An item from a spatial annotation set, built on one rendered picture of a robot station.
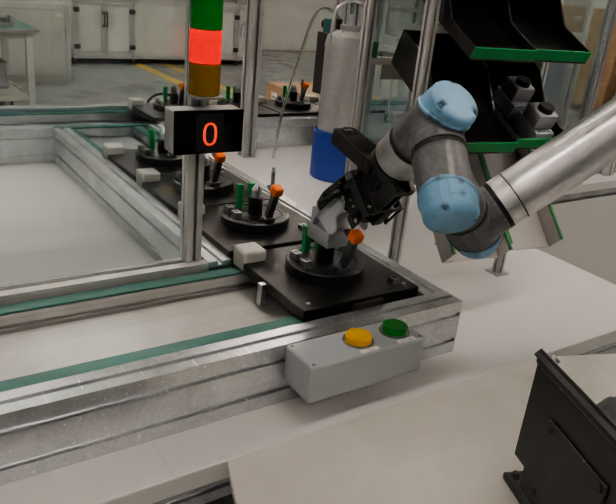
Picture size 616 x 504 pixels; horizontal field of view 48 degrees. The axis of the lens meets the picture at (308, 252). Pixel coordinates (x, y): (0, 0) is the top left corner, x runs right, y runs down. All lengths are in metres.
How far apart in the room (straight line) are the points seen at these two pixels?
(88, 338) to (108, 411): 0.20
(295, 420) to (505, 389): 0.37
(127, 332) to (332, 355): 0.33
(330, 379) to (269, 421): 0.11
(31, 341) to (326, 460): 0.47
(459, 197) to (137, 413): 0.49
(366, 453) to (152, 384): 0.30
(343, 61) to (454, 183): 1.23
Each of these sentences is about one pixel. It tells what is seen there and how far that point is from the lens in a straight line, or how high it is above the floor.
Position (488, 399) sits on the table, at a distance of 1.15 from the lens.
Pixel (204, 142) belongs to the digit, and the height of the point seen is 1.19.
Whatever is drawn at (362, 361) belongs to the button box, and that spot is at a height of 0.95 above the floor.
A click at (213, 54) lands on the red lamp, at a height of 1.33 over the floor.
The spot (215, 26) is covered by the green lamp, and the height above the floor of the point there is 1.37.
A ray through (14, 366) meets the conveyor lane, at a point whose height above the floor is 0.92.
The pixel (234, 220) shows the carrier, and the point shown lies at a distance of 1.36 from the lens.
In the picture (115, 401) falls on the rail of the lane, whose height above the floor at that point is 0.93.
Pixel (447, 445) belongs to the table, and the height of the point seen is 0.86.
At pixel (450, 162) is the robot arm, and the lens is 0.89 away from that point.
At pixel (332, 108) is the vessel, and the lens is 2.09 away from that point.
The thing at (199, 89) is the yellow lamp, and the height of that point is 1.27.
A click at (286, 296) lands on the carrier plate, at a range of 1.11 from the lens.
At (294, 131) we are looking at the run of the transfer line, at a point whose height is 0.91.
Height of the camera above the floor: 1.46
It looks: 22 degrees down
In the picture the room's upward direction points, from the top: 6 degrees clockwise
